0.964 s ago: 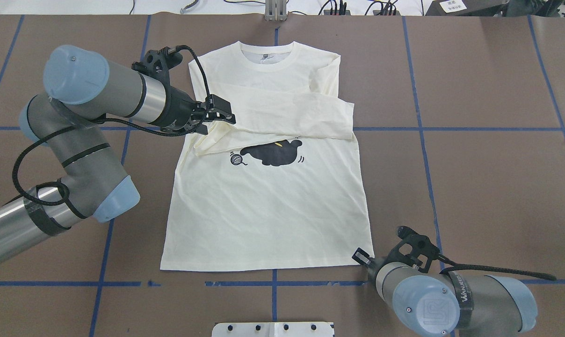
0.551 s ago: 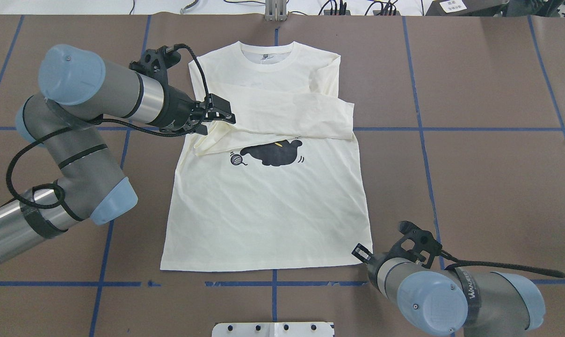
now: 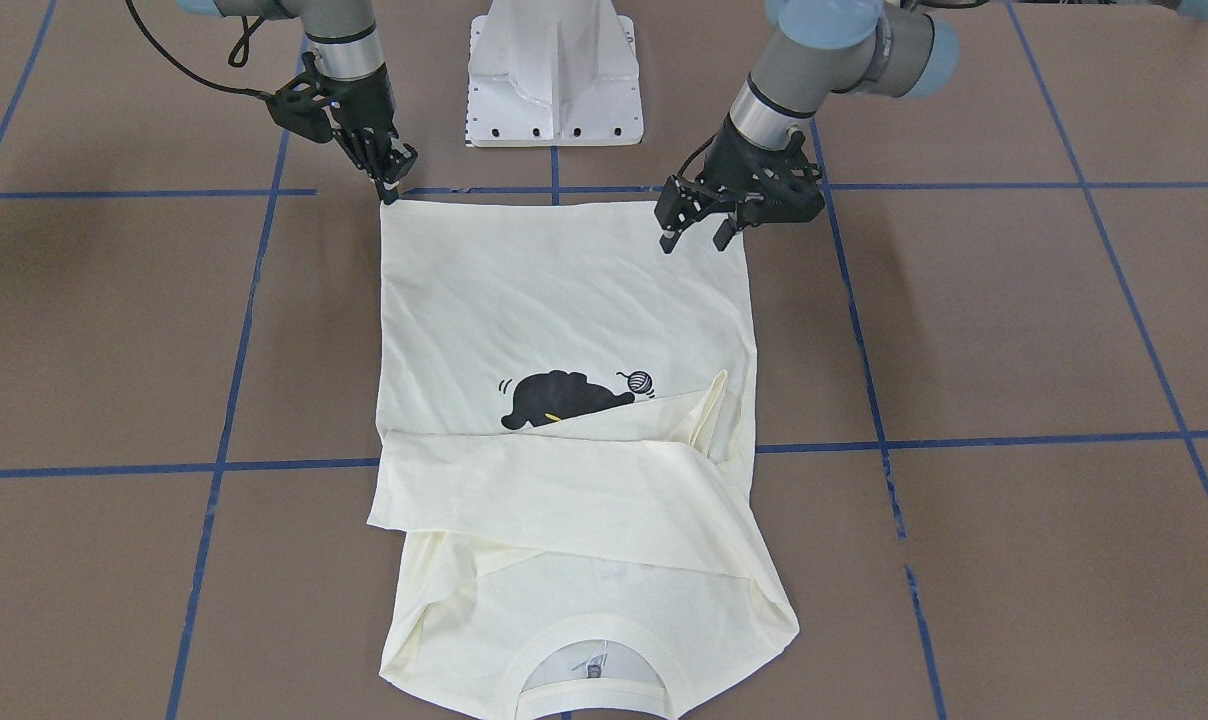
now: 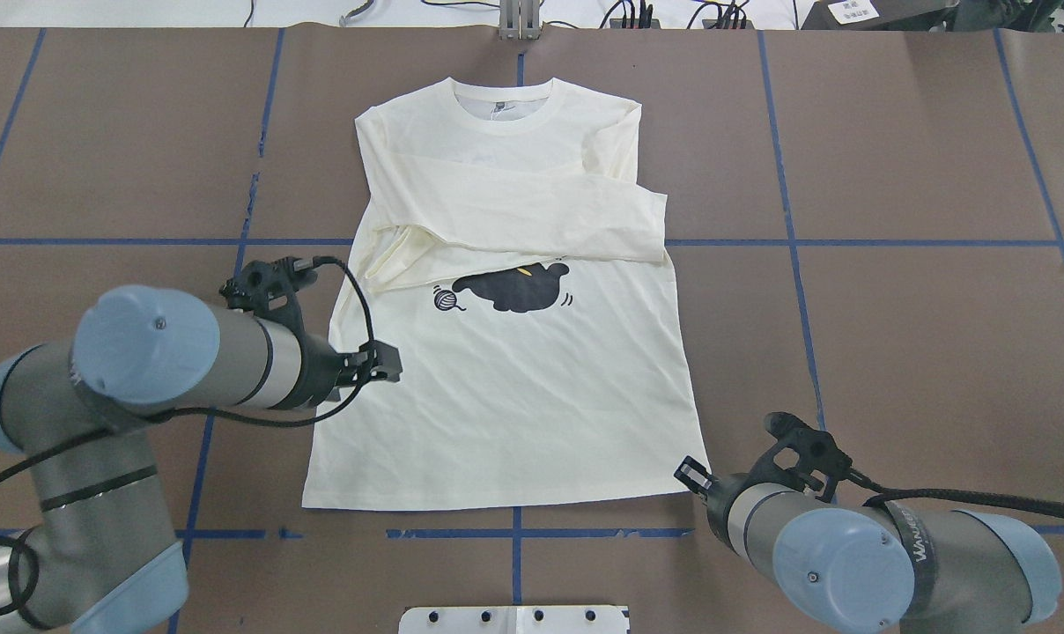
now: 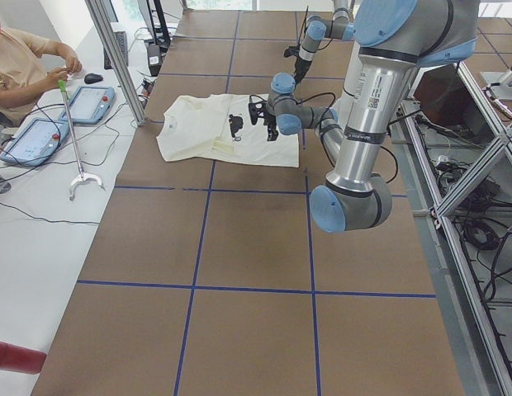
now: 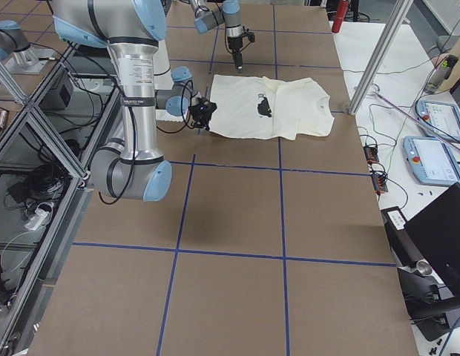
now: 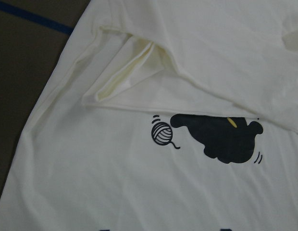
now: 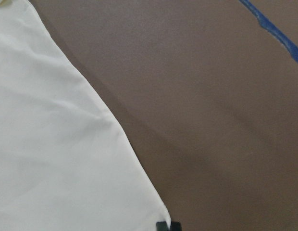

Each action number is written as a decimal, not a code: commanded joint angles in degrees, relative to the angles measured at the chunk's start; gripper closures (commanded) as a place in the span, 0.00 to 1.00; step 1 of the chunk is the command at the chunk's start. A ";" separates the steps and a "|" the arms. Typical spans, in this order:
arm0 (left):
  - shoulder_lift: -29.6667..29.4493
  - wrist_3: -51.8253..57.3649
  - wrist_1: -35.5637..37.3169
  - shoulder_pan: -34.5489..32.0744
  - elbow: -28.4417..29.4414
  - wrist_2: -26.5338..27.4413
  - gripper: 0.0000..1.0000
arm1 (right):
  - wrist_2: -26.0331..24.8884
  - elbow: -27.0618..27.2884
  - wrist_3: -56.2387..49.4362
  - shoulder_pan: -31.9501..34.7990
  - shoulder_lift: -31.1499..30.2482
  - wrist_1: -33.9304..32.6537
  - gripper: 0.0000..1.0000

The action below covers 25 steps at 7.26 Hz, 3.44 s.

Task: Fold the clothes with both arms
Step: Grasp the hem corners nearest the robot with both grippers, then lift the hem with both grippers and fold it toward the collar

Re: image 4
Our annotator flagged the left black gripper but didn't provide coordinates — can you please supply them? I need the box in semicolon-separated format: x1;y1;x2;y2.
276;340;403;410

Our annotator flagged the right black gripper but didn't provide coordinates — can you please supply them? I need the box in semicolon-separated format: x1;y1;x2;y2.
674;456;780;551

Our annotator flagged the cream long-sleeve cat shirt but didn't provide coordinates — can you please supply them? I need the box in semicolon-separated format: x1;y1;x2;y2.
301;77;709;512

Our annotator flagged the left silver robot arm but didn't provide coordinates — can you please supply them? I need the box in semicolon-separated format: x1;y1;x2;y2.
0;280;402;633

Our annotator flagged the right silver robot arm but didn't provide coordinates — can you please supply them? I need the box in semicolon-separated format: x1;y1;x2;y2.
676;457;1063;633

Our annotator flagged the black box white label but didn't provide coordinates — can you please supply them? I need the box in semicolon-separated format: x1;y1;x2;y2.
799;1;959;32

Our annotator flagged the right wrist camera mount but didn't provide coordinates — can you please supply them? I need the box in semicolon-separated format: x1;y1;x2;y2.
761;412;853;503

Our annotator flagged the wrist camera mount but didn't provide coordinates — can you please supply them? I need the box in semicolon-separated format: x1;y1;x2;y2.
219;256;318;335
761;412;853;503

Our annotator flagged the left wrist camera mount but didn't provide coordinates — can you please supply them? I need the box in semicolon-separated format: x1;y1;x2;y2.
219;256;318;335

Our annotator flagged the white camera mast base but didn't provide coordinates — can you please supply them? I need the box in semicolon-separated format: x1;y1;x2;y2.
398;605;632;633

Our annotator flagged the aluminium frame post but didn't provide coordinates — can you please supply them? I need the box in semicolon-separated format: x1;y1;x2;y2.
497;0;543;41

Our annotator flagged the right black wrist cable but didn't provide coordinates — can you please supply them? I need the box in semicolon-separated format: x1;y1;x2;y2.
845;471;1064;523

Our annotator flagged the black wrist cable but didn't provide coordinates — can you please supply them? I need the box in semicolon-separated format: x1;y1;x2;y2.
0;255;376;617
845;471;1064;523

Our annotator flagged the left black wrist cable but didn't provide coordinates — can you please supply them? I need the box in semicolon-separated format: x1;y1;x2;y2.
0;255;376;617

